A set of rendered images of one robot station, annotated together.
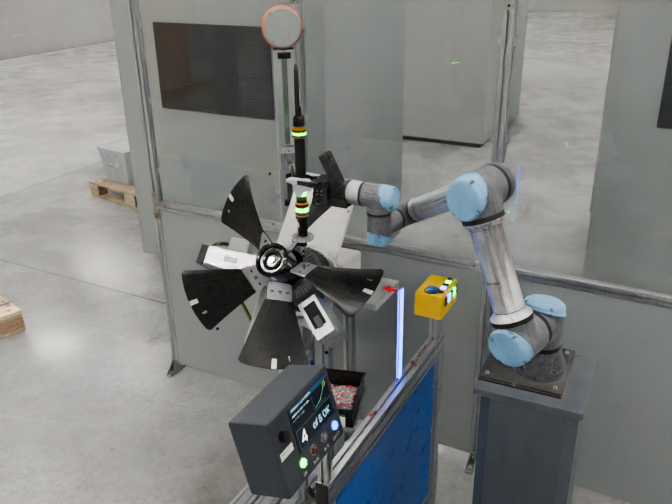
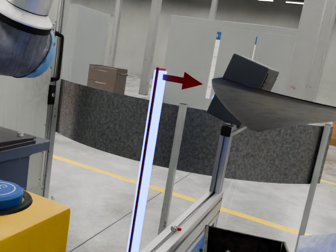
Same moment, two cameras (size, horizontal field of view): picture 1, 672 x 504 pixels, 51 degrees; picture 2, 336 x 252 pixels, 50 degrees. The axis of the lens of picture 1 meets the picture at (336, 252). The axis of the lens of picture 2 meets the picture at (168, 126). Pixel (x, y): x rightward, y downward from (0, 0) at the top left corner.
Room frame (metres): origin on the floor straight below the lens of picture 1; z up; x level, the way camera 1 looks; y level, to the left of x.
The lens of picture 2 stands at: (2.46, -0.23, 1.20)
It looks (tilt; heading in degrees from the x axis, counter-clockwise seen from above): 10 degrees down; 174
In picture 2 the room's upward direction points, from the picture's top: 9 degrees clockwise
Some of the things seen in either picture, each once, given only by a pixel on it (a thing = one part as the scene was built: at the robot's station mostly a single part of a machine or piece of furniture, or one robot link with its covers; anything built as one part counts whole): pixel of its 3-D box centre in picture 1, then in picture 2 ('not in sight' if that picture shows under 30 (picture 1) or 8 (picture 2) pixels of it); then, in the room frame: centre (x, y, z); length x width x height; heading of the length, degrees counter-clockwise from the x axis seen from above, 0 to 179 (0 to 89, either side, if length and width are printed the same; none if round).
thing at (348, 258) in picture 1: (336, 266); not in sight; (2.73, 0.00, 0.92); 0.17 x 0.16 x 0.11; 152
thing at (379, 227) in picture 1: (382, 225); not in sight; (2.02, -0.14, 1.38); 0.11 x 0.08 x 0.11; 136
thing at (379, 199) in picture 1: (379, 197); not in sight; (2.01, -0.13, 1.48); 0.11 x 0.08 x 0.09; 62
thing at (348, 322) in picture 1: (349, 373); not in sight; (2.67, -0.05, 0.42); 0.04 x 0.04 x 0.83; 62
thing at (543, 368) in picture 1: (539, 353); not in sight; (1.77, -0.59, 1.07); 0.15 x 0.15 x 0.10
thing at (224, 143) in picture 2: (324, 450); (221, 158); (1.49, 0.04, 0.96); 0.03 x 0.03 x 0.20; 62
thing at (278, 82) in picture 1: (292, 259); not in sight; (2.85, 0.19, 0.90); 0.08 x 0.06 x 1.80; 97
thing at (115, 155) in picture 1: (138, 158); not in sight; (6.52, 1.86, 0.31); 0.60 x 0.42 x 0.33; 143
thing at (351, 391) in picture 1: (333, 402); not in sight; (1.88, 0.02, 0.83); 0.19 x 0.14 x 0.02; 167
